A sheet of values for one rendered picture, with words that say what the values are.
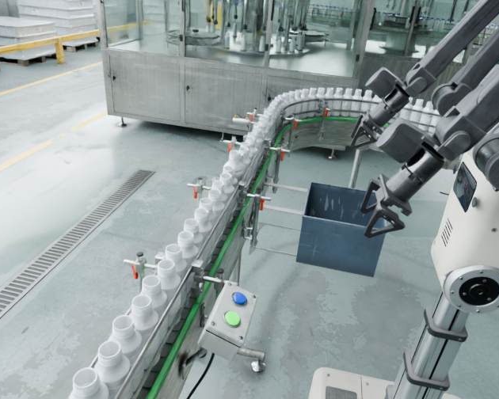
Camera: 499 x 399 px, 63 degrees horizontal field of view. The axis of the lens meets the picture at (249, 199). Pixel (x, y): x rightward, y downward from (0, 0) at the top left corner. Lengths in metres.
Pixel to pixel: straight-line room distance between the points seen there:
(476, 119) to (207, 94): 3.95
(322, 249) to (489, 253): 0.67
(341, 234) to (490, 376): 1.33
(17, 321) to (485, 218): 2.28
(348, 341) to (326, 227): 1.01
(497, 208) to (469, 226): 0.08
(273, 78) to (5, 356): 3.32
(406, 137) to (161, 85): 4.12
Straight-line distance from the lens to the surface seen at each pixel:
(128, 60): 4.90
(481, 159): 0.88
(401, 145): 0.82
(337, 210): 1.87
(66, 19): 9.90
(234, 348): 0.86
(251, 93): 4.47
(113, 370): 0.77
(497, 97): 0.83
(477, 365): 2.63
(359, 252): 1.62
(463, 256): 1.16
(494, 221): 1.09
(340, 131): 2.64
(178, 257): 0.95
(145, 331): 0.84
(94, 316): 2.51
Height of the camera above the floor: 1.73
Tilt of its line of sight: 29 degrees down
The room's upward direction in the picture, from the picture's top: 5 degrees clockwise
